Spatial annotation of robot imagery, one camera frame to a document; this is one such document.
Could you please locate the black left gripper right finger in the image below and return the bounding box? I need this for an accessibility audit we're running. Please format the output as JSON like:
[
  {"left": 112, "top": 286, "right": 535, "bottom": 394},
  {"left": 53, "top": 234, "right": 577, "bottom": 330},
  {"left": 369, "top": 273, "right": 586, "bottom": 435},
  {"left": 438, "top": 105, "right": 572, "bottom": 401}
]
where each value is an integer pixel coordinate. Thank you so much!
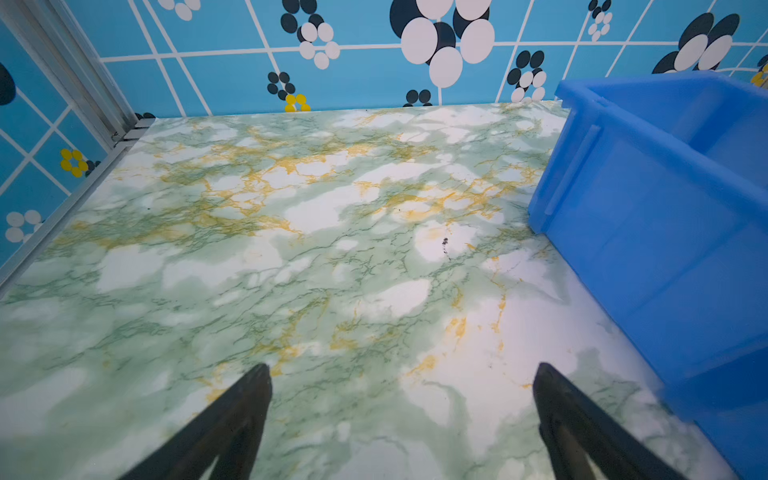
[{"left": 533, "top": 362, "right": 683, "bottom": 479}]

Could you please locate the aluminium corner post left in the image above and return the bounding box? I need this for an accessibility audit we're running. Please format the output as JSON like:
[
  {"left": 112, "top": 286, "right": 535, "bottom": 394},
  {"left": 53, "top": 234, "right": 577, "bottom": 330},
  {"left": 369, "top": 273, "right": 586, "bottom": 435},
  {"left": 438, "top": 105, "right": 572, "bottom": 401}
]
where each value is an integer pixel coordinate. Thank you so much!
[{"left": 1, "top": 1, "right": 155, "bottom": 150}]

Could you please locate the blue plastic bin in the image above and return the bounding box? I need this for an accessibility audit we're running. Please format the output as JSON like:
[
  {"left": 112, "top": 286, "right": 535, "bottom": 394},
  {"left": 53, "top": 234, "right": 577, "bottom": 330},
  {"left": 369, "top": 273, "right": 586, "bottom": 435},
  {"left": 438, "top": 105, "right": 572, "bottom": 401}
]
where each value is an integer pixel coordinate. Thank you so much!
[{"left": 529, "top": 71, "right": 767, "bottom": 479}]

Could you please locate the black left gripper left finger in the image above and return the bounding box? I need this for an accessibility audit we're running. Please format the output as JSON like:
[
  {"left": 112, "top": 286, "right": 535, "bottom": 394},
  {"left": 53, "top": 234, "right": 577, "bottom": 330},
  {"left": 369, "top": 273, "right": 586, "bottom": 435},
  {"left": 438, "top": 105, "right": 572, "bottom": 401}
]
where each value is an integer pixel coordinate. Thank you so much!
[{"left": 122, "top": 363, "right": 273, "bottom": 479}]

